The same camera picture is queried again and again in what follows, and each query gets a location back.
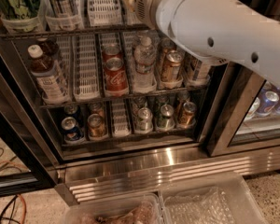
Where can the steel fridge base grille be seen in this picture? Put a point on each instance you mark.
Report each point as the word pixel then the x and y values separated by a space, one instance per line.
pixel 147 171

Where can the front red cola can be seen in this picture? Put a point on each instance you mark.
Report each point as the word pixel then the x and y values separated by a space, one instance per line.
pixel 115 75

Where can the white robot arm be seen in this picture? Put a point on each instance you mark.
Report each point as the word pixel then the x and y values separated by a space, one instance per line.
pixel 216 30

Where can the right tea bottle white cap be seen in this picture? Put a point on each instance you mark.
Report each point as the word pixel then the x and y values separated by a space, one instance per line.
pixel 197 69

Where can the red cola can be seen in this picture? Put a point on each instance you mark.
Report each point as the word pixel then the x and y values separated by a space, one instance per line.
pixel 115 75
pixel 111 51

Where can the left rear tea bottle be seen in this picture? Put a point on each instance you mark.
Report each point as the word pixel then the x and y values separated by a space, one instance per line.
pixel 51 48

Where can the empty white tray shelf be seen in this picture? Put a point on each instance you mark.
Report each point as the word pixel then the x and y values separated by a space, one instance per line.
pixel 85 70
pixel 104 12

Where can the empty white tray middle shelf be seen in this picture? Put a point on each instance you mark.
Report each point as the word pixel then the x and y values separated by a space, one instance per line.
pixel 85 70

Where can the closed glass fridge door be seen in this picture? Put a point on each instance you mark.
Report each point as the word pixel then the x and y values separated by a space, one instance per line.
pixel 239 128

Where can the front gold soda can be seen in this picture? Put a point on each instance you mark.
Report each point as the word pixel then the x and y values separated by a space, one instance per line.
pixel 171 66

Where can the front gold can bottom right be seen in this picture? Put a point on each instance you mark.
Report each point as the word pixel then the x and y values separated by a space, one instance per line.
pixel 187 113

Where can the rear red cola can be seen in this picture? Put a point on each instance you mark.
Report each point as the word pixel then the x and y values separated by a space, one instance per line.
pixel 111 51

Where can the left clear plastic bin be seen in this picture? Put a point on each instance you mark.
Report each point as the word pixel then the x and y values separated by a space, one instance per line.
pixel 128 209

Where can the blue pepsi can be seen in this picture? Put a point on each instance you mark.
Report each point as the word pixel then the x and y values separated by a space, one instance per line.
pixel 71 129
pixel 73 111

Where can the clear plastic bin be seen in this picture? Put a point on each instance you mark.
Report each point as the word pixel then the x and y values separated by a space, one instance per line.
pixel 128 209
pixel 239 197

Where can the rear blue pepsi can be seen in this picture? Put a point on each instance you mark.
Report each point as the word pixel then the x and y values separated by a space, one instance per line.
pixel 73 111

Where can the clear water bottle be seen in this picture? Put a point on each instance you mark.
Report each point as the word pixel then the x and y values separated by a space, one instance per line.
pixel 144 56

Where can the right clear plastic bin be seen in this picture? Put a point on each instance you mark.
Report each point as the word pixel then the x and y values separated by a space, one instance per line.
pixel 239 197

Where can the bronze can shelf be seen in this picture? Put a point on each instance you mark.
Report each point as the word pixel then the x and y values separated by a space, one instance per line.
pixel 97 108
pixel 96 126

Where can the front bronze can bottom shelf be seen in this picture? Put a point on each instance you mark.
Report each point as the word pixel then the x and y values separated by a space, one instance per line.
pixel 96 126

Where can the front blue pepsi can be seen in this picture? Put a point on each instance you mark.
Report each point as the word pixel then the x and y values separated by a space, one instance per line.
pixel 71 129

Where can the open fridge door frame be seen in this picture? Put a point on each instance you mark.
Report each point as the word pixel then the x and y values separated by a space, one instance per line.
pixel 21 129

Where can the tea bottle white cap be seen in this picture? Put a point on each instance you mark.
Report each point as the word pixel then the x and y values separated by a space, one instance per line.
pixel 197 69
pixel 48 76

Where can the empty white tray top shelf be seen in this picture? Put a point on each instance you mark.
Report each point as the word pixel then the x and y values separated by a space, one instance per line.
pixel 104 12

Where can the bubble wrap sheet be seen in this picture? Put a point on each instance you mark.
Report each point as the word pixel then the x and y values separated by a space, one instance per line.
pixel 203 206

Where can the rear bronze can bottom shelf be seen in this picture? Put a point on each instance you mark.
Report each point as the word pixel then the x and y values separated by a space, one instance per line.
pixel 97 108

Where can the left tea bottle white cap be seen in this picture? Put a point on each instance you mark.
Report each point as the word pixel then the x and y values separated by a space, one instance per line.
pixel 48 76

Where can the front silver can bottom shelf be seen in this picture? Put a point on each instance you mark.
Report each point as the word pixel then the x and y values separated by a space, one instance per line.
pixel 144 120

